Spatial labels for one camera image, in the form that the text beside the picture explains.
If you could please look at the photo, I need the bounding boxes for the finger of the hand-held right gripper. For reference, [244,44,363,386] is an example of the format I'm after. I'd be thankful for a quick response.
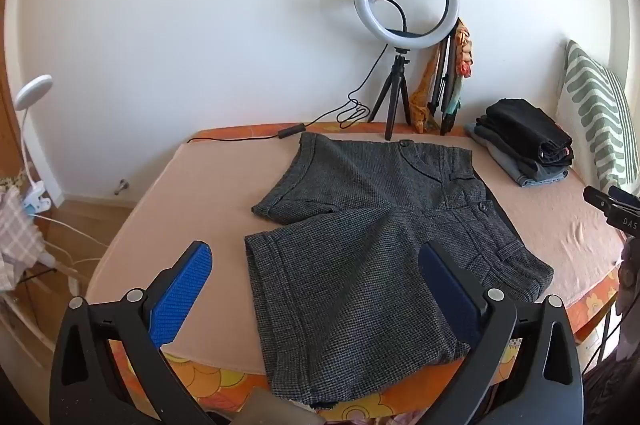
[583,185,640,234]

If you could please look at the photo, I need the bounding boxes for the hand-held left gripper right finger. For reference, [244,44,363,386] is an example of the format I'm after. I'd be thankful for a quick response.
[417,241,586,425]

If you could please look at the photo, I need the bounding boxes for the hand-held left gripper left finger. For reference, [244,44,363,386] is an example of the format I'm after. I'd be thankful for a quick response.
[49,241,216,425]

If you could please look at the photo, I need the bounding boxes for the grey houndstooth pants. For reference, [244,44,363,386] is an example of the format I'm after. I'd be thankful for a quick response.
[244,132,555,408]

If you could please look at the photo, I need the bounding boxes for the black folded pants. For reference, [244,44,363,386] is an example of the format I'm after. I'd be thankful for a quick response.
[475,99,574,166]

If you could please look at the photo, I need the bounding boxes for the green white patterned pillow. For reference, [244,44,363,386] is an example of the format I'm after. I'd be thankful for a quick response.
[555,39,640,197]

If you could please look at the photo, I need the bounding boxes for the checked cloth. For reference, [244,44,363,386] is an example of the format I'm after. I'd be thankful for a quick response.
[0,185,49,292]

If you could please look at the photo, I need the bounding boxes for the folded black stand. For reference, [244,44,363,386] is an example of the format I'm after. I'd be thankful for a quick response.
[426,28,464,136]

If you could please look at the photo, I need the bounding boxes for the black tripod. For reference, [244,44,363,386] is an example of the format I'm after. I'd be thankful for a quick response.
[368,48,413,142]

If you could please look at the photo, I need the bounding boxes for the orange patterned cloth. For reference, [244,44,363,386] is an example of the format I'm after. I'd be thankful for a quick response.
[409,18,475,132]

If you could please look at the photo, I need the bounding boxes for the wooden door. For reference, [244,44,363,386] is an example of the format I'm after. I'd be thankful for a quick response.
[0,0,22,178]

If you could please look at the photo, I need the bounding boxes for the white clip lamp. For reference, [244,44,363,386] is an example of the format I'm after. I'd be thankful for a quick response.
[14,75,54,214]

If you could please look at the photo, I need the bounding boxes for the black gooseneck phone holder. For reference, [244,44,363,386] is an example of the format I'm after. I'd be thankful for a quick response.
[367,0,410,40]

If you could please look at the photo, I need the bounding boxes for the white cable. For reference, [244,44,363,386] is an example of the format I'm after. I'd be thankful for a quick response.
[29,211,109,279]

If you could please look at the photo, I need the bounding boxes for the black power cable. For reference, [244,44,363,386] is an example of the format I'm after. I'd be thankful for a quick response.
[187,42,391,142]

